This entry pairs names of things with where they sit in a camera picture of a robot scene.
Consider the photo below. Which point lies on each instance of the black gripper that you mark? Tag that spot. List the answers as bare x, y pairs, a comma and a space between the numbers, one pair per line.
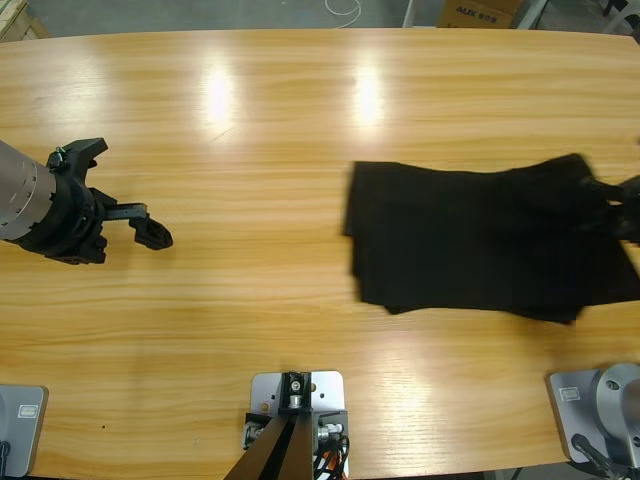
629, 210
70, 225

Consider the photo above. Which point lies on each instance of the black polo shirt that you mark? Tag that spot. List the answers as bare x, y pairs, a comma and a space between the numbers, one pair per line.
475, 250

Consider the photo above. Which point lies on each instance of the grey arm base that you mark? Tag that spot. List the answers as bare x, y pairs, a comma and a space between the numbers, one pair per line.
600, 415
22, 430

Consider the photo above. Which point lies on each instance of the white furniture leg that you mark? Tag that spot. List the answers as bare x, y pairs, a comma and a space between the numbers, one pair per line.
530, 15

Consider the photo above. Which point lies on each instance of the brown cardboard box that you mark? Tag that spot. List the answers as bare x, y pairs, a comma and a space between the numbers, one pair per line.
480, 12

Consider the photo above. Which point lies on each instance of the wooden crate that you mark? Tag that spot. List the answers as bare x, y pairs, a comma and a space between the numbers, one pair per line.
17, 20

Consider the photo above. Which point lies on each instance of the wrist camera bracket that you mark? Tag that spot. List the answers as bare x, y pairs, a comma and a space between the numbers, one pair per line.
80, 152

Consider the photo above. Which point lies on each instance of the white mount block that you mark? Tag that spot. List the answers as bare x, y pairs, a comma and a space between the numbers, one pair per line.
327, 395

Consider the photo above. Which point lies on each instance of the dark camera post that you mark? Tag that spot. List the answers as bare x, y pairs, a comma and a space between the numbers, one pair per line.
285, 440

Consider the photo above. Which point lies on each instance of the white upright post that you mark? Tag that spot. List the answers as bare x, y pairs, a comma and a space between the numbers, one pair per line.
409, 12

